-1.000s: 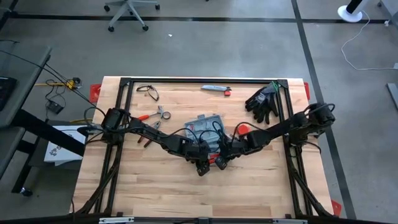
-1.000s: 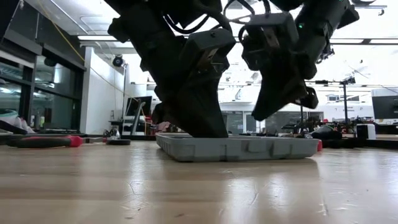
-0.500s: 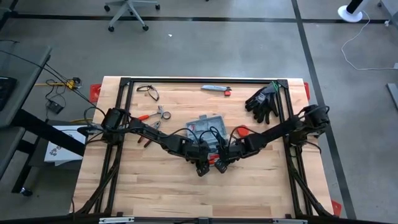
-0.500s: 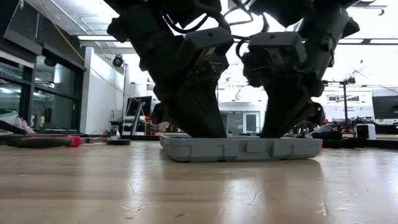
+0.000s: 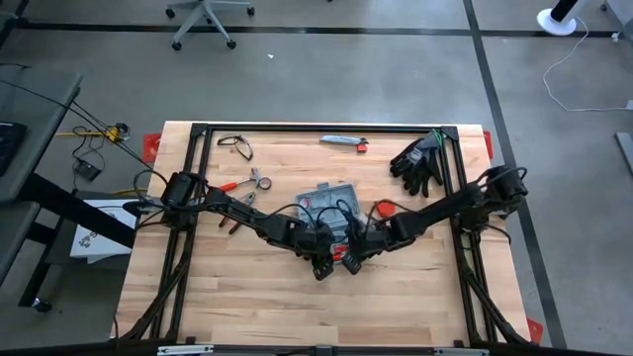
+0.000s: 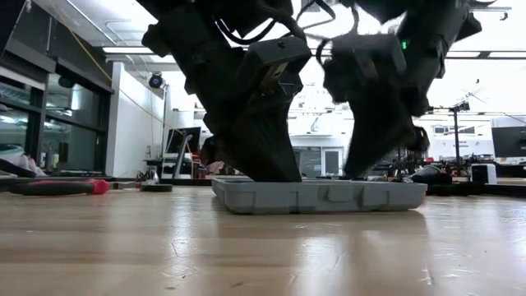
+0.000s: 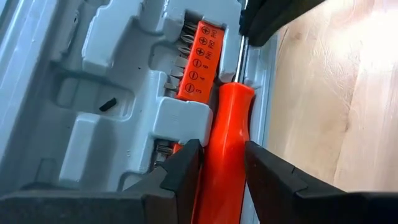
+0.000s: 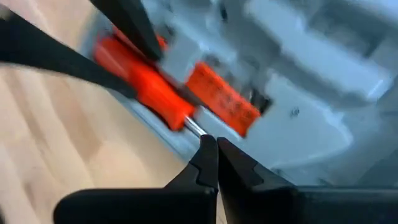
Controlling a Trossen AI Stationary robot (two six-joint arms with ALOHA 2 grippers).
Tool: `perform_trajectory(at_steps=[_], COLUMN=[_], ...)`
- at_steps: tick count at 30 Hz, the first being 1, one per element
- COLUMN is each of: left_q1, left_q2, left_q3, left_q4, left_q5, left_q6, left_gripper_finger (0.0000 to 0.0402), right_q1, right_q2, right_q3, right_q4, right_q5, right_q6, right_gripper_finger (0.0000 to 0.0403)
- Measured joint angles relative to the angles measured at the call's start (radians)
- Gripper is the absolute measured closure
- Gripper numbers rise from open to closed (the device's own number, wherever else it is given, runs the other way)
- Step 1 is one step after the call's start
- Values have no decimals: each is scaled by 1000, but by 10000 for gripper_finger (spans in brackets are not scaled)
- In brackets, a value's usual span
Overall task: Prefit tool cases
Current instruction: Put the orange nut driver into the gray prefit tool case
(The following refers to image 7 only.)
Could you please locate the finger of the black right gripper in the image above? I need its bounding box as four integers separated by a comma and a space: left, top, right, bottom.
238, 0, 326, 48

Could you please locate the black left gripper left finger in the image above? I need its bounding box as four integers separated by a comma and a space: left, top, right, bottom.
0, 138, 205, 224

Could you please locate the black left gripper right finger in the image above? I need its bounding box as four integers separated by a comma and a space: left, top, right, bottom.
244, 140, 398, 224

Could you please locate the red-orange bit holder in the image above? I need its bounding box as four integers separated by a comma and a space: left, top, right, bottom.
164, 19, 226, 105
154, 139, 185, 166

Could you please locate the red handled screwdriver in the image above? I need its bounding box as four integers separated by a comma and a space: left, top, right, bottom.
190, 34, 256, 224

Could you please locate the grey plastic tool case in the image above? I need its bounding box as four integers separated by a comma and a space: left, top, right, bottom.
0, 0, 279, 224

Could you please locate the small black piece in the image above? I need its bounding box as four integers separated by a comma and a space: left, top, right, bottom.
98, 97, 118, 113

